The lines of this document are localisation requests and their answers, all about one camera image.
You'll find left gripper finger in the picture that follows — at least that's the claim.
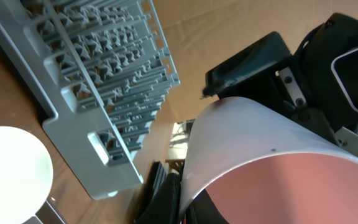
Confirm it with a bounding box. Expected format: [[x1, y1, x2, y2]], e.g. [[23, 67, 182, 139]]
[[135, 160, 227, 224]]

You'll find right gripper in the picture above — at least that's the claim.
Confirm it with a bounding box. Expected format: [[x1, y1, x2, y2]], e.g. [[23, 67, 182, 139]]
[[202, 13, 358, 157]]

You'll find white cup pink inside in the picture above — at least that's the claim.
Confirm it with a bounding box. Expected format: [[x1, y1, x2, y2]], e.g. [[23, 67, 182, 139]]
[[179, 97, 358, 223]]

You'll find white cup green inside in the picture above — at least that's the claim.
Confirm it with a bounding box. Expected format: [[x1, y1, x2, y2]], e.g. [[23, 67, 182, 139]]
[[0, 126, 53, 223]]

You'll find grey dishwasher rack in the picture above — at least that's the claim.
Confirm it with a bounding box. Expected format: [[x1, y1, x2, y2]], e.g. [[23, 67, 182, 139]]
[[0, 0, 180, 200]]

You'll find brown serving tray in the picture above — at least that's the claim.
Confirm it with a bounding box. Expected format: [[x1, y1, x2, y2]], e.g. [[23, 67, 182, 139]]
[[23, 200, 67, 224]]

